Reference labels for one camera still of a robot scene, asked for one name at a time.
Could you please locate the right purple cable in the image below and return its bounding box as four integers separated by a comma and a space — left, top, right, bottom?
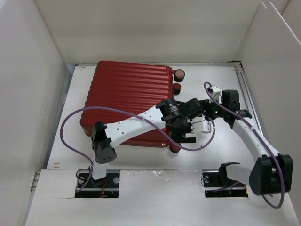
203, 81, 285, 208

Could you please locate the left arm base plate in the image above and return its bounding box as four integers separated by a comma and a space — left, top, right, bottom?
74, 171, 120, 199

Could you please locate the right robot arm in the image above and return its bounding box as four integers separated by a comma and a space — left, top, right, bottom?
202, 86, 293, 195

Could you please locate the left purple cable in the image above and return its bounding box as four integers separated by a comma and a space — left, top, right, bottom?
60, 106, 216, 192

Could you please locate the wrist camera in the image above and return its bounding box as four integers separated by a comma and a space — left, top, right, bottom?
207, 86, 222, 102
191, 119, 212, 134

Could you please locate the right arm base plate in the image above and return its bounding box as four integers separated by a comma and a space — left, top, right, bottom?
200, 170, 248, 198

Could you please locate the purple cable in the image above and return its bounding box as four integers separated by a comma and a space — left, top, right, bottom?
203, 81, 285, 208
60, 106, 216, 192

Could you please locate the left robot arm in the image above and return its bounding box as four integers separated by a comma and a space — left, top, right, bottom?
88, 98, 211, 187

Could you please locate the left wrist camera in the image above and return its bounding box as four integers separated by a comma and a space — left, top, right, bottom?
191, 119, 212, 134

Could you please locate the red suitcase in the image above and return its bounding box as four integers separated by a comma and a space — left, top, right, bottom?
79, 61, 185, 153

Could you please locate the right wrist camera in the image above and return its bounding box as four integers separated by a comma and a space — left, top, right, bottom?
207, 86, 222, 102

